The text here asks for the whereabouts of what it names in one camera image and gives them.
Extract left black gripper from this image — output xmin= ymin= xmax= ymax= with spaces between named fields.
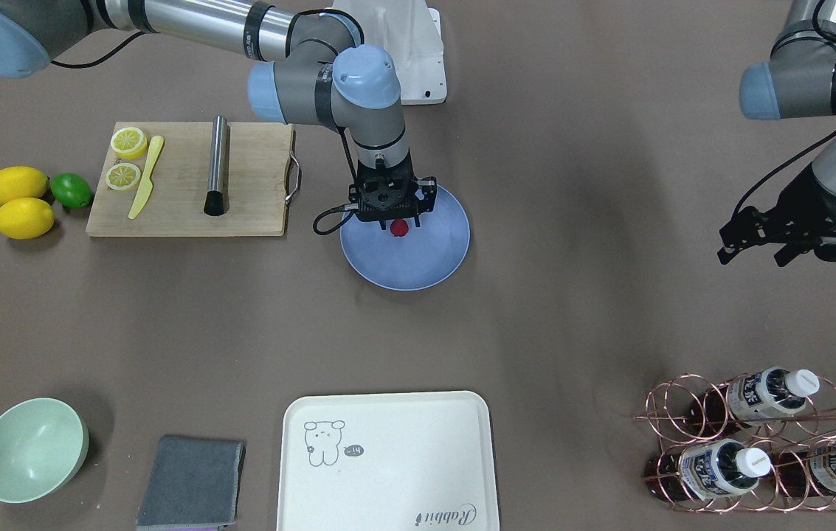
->
xmin=717 ymin=167 xmax=836 ymax=268

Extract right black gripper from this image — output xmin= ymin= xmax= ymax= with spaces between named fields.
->
xmin=349 ymin=164 xmax=438 ymax=231

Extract red strawberry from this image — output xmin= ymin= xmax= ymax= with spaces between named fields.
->
xmin=390 ymin=219 xmax=410 ymax=237

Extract blue round plate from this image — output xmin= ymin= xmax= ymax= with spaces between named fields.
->
xmin=339 ymin=186 xmax=471 ymax=291

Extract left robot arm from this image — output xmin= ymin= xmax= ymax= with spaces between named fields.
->
xmin=717 ymin=1 xmax=836 ymax=266

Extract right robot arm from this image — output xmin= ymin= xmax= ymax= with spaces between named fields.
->
xmin=0 ymin=1 xmax=438 ymax=226

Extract wooden cutting board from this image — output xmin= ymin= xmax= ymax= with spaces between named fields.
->
xmin=86 ymin=122 xmax=296 ymax=237

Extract steel muddler black tip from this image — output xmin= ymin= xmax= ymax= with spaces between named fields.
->
xmin=203 ymin=115 xmax=229 ymax=216

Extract tea bottle front middle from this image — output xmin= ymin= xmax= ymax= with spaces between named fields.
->
xmin=644 ymin=438 xmax=772 ymax=503

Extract cream rabbit tray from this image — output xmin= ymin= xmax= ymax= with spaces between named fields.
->
xmin=277 ymin=390 xmax=501 ymax=530

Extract yellow plastic knife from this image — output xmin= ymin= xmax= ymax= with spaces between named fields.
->
xmin=128 ymin=135 xmax=165 ymax=221

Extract lemon half slice lower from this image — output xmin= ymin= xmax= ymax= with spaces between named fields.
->
xmin=104 ymin=162 xmax=143 ymax=191

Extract lemon half slice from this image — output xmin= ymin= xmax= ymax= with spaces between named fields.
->
xmin=108 ymin=125 xmax=149 ymax=160
xmin=104 ymin=162 xmax=143 ymax=191

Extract lemon half slice upper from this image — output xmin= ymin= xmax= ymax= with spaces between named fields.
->
xmin=108 ymin=125 xmax=149 ymax=160

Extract green lime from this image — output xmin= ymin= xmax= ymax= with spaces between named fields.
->
xmin=50 ymin=173 xmax=94 ymax=209

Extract grey folded cloth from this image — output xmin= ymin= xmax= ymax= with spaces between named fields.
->
xmin=137 ymin=434 xmax=245 ymax=530

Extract yellow lemon near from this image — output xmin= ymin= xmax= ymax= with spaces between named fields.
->
xmin=0 ymin=198 xmax=55 ymax=240

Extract yellow lemon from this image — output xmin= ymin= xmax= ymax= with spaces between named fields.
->
xmin=0 ymin=165 xmax=49 ymax=205
xmin=0 ymin=198 xmax=55 ymax=240

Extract yellow lemon far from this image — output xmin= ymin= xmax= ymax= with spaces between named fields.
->
xmin=0 ymin=165 xmax=49 ymax=205

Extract mint green bowl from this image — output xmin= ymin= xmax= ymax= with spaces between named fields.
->
xmin=0 ymin=398 xmax=89 ymax=504

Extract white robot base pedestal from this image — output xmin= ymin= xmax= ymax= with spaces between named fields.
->
xmin=332 ymin=1 xmax=447 ymax=105

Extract copper wire bottle rack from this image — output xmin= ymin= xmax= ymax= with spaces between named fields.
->
xmin=638 ymin=373 xmax=836 ymax=514

